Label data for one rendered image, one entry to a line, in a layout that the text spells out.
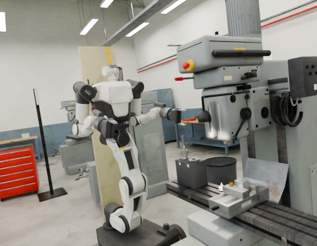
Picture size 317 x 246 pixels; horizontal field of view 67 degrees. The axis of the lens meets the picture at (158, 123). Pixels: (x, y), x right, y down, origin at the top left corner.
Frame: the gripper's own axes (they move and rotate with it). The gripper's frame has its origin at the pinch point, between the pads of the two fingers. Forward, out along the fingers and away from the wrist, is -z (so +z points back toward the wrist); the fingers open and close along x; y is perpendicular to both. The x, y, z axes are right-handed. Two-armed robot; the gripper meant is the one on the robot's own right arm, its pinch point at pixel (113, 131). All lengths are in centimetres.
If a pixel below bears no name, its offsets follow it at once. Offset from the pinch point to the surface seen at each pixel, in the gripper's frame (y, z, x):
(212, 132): 49, -29, 5
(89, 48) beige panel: 46, 163, 48
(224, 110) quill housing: 51, -33, 18
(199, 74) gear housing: 46, -14, 36
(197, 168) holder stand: 67, -6, -30
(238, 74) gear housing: 58, -32, 38
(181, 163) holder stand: 64, 7, -32
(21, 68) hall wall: 72, 894, -29
